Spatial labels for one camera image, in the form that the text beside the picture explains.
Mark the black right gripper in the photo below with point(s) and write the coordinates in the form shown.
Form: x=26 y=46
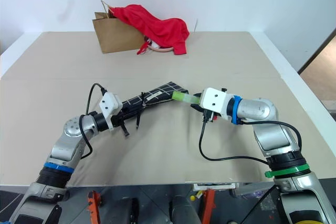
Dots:
x=209 y=117

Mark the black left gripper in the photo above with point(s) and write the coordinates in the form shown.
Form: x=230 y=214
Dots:
x=123 y=119

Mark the black grid pouch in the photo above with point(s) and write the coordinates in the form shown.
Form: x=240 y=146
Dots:
x=162 y=90

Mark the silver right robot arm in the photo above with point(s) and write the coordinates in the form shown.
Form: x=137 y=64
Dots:
x=273 y=134

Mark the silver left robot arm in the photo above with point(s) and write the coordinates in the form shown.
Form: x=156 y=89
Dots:
x=63 y=145

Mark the beige table cover sheet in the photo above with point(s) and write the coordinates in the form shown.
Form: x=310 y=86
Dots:
x=78 y=61
x=162 y=150

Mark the dark rounded shape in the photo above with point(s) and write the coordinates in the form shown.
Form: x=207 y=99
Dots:
x=183 y=211
x=128 y=211

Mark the red cloth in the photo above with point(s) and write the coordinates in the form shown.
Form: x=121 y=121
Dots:
x=155 y=26

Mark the orange clamp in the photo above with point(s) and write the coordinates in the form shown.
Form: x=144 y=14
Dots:
x=93 y=204
x=209 y=204

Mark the brown paper bag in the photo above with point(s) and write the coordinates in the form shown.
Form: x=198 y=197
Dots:
x=115 y=33

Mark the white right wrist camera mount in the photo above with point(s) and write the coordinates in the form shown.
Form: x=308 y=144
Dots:
x=214 y=100

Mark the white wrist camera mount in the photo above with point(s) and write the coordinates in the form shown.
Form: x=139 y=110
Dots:
x=110 y=104
x=214 y=100

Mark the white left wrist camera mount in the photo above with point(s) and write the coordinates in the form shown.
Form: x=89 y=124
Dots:
x=110 y=104

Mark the white bracket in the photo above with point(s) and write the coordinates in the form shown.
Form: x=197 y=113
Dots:
x=214 y=185

